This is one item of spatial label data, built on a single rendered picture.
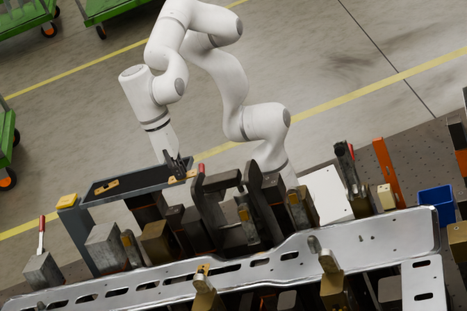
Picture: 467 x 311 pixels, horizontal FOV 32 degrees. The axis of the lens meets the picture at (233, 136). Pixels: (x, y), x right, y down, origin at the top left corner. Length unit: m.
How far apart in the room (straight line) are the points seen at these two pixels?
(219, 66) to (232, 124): 0.24
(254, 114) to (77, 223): 0.68
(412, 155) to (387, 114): 1.84
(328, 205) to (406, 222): 0.70
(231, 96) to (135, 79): 0.59
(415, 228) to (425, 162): 0.84
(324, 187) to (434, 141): 0.46
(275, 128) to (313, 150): 2.14
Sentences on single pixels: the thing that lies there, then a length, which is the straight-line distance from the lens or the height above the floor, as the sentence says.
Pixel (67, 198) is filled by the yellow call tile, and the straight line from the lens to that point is 2.76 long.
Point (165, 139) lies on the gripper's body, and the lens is 2.18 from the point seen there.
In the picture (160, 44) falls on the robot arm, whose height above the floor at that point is 1.61.
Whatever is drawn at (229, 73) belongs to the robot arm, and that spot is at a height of 1.35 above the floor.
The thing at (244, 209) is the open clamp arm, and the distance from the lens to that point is 2.37.
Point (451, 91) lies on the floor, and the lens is 4.96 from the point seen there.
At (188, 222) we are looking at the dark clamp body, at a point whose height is 1.08.
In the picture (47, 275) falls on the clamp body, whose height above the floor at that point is 1.02.
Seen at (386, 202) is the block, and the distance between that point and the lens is 2.29.
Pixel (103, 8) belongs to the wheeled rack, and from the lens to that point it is 8.51.
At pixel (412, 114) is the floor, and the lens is 4.84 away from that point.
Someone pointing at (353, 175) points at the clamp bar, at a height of 1.11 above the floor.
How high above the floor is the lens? 2.28
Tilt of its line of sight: 25 degrees down
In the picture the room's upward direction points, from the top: 24 degrees counter-clockwise
